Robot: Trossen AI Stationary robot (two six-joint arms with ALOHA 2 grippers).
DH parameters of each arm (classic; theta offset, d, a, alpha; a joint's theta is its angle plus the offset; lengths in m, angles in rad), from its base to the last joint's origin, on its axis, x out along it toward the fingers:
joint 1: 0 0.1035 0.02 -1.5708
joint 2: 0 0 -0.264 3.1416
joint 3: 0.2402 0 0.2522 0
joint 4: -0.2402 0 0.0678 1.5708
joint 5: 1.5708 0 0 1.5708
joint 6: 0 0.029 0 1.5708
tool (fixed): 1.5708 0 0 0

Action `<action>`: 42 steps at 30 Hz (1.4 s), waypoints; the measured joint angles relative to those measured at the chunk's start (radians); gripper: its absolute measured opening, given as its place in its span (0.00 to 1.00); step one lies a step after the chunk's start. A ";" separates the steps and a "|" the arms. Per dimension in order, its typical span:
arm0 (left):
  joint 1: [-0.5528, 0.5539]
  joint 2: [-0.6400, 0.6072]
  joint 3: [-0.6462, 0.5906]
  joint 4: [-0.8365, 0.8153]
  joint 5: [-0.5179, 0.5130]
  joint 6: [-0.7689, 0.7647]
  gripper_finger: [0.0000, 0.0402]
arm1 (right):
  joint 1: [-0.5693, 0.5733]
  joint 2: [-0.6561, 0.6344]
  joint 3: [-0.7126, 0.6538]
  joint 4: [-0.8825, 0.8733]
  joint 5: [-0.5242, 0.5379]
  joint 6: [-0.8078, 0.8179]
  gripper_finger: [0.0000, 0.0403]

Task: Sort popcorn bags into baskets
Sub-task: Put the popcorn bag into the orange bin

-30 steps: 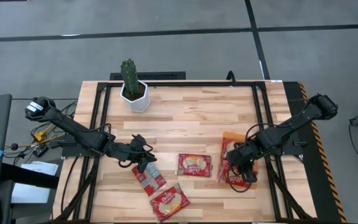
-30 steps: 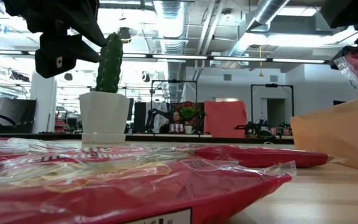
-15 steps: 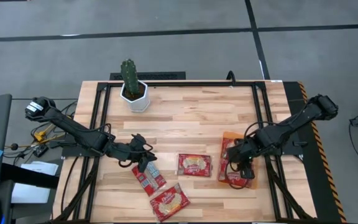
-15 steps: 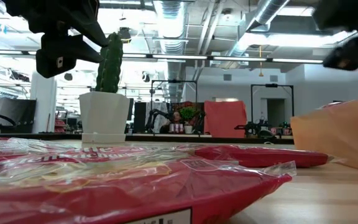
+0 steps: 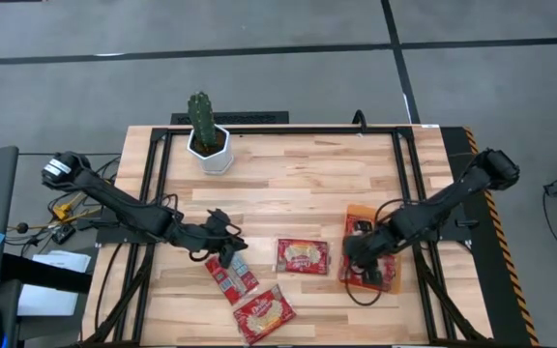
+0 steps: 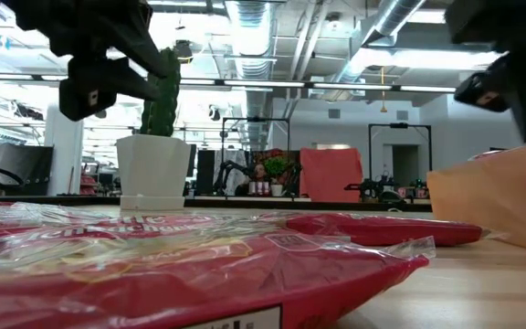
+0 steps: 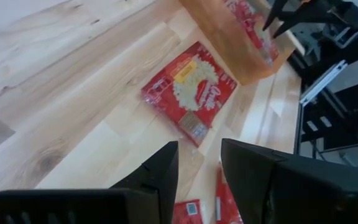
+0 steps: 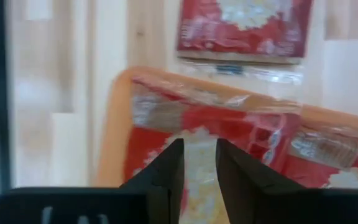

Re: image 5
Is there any yellow cable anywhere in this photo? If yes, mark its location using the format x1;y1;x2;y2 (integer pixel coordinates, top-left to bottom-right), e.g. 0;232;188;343
51;190;103;223

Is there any black aluminium table frame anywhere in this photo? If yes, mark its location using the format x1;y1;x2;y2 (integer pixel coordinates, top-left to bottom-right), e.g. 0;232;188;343
82;126;490;347

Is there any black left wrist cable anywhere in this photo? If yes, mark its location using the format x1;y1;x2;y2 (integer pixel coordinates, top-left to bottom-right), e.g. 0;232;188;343
155;192;212;263

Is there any white paper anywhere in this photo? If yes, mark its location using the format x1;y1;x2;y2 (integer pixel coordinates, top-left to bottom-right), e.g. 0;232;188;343
16;249;92;318

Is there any small black device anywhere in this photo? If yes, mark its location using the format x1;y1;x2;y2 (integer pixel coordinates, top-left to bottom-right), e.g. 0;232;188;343
51;224;77;246

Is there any green cactus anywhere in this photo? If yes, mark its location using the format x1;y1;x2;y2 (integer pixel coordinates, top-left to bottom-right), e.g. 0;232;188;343
187;91;218;149

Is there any white hexagonal plant pot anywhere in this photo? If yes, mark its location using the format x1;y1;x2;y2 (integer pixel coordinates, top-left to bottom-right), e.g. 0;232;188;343
186;124;235;176

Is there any black bar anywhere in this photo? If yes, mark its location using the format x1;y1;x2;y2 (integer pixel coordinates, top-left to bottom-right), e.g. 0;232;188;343
0;253;94;295

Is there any black cable loop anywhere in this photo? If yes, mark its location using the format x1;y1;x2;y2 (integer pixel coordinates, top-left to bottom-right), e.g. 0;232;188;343
351;109;369;131

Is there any orange plastic tray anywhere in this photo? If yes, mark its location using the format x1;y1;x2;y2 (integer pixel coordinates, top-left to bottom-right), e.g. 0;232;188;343
338;203;404;295

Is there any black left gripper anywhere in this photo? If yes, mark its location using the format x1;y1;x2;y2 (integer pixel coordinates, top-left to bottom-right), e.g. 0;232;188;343
190;208;249;270

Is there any black mat with hazard stripes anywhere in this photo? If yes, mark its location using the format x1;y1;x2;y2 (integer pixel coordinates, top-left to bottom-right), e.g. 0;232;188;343
440;126;541;348

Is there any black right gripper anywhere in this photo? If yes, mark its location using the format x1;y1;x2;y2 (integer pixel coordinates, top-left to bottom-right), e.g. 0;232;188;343
344;226;396;286

